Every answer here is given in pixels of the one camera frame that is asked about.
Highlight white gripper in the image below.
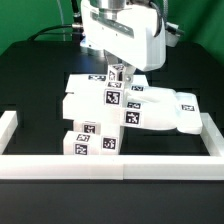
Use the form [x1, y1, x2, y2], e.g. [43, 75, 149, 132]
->
[81, 0, 166, 83]

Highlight white tagged cube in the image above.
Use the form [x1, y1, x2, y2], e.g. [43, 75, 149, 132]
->
[104, 81, 124, 106]
[107, 64, 124, 81]

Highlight white chair back frame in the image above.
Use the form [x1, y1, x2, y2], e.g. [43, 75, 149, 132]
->
[63, 74, 202, 134]

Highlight white chair seat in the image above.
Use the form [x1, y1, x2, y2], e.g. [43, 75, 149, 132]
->
[100, 124, 125, 155]

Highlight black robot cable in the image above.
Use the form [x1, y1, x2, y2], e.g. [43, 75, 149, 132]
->
[27, 0, 87, 42]

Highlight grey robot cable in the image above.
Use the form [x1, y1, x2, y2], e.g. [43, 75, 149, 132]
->
[55, 0, 66, 42]

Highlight white right fence rail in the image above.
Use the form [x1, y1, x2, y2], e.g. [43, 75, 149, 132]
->
[201, 113, 224, 158]

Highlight white fence rail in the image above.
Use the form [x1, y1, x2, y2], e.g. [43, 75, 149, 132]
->
[201, 113, 224, 158]
[0, 111, 18, 155]
[0, 155, 224, 180]

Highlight white left fence rail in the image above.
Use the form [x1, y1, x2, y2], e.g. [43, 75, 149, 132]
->
[0, 111, 18, 155]

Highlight white front fence rail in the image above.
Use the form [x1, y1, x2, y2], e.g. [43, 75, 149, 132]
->
[0, 155, 224, 180]

